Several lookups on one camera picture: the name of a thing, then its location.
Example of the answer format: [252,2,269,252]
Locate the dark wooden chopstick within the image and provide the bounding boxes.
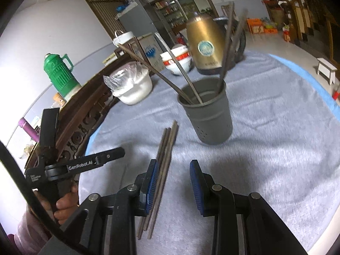
[142,128,168,231]
[217,8,248,92]
[219,1,236,85]
[156,33,204,105]
[136,128,171,239]
[116,43,193,105]
[147,120,179,239]

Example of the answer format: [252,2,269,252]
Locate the grey fuzzy tablecloth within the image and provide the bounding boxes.
[77,50,340,255]

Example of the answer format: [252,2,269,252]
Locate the red and white bowl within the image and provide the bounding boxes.
[160,45,193,76]

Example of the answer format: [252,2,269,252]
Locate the small white stool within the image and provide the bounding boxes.
[317,57,338,86]

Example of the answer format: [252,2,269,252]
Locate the grey refrigerator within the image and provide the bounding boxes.
[115,0,176,51]

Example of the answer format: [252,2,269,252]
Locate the orange boxes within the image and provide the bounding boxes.
[246,18,264,34]

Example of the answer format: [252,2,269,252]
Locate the person's left forearm pink sleeve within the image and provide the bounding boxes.
[13,207,55,251]

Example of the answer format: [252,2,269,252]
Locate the white cardboard box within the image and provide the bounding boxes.
[132,33,167,72]

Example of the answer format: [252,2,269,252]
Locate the gold electric kettle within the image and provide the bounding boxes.
[185,12,247,75]

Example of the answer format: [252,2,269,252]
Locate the person's left hand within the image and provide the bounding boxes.
[54,184,79,225]

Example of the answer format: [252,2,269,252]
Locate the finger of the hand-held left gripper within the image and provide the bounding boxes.
[94,147,125,166]

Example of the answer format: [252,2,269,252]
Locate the brown wooden door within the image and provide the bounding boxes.
[83,0,127,41]

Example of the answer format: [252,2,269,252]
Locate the blue table cover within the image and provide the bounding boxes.
[268,53,340,109]

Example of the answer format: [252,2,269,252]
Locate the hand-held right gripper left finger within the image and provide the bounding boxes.
[49,159,160,255]

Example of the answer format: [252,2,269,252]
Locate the carved dark wooden sideboard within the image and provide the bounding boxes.
[25,49,125,172]

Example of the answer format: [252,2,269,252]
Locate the white pot with plastic bag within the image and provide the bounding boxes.
[103,61,153,106]

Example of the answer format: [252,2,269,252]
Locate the purple bottle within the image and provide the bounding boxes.
[18,118,41,142]

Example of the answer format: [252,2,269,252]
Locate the grey perforated utensil holder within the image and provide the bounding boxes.
[177,79,234,146]

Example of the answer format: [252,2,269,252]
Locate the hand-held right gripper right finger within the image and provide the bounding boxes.
[189,160,310,255]

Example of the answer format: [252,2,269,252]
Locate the green thermos flask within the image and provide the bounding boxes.
[44,53,82,99]

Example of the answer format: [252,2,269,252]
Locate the glass display cabinet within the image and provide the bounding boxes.
[150,0,220,34]

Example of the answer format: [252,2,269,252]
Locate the wooden stair railing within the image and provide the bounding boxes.
[279,0,340,59]

